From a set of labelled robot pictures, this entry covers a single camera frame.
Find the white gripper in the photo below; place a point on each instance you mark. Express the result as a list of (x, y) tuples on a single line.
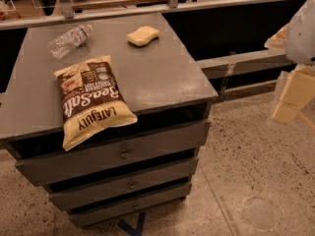
[(301, 36)]

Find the brown chip bag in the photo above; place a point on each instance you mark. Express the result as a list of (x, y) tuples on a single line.
[(91, 100)]

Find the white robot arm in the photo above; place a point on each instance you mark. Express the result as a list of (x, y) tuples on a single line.
[(297, 39)]

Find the yellow sponge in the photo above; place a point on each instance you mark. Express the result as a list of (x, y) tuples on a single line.
[(142, 36)]

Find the top grey drawer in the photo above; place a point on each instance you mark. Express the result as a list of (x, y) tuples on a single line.
[(57, 167)]

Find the grey drawer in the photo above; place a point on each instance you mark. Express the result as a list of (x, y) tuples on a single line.
[(57, 167), (125, 185), (139, 203)]

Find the grey drawer cabinet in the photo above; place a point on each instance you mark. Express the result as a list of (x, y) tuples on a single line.
[(113, 128)]

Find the middle grey drawer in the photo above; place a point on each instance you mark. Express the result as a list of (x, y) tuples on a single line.
[(125, 185)]

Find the clear plastic water bottle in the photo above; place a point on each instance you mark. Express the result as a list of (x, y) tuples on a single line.
[(67, 42)]

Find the bottom grey drawer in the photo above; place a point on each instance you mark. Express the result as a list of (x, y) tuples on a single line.
[(139, 203)]

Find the grey metal railing frame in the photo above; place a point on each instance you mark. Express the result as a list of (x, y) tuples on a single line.
[(208, 28)]

